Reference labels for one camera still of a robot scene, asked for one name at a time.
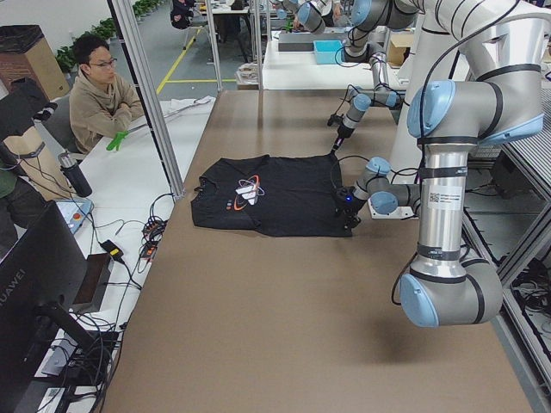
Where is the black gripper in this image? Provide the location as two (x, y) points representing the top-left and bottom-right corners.
(327, 114), (354, 151)
(332, 186), (361, 229)

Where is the dark navy printed t-shirt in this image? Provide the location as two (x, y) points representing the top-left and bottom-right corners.
(191, 154), (352, 237)

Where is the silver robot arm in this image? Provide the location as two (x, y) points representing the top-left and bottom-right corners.
(333, 1), (550, 328)
(327, 1), (417, 151)

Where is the blue plastic bin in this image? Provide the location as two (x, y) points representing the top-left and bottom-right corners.
(313, 40), (344, 65)

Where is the orange grey usb hub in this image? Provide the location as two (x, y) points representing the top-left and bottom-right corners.
(142, 218), (168, 241)
(139, 243), (158, 262)

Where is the black power adapter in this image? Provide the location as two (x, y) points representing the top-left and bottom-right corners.
(100, 240), (124, 262)

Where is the seated person beige hoodie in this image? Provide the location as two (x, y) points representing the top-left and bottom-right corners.
(69, 34), (144, 154)

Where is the black water bottle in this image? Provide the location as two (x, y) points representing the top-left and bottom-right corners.
(58, 151), (92, 197)

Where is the teach pendant with red button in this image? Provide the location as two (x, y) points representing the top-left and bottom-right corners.
(55, 198), (93, 234)

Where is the black Huawei monitor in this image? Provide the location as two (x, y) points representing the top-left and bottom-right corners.
(1, 201), (93, 412)

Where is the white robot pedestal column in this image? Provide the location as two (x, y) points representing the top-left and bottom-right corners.
(387, 0), (544, 173)

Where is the aluminium frame post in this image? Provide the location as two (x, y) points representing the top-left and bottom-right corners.
(107, 0), (185, 200)

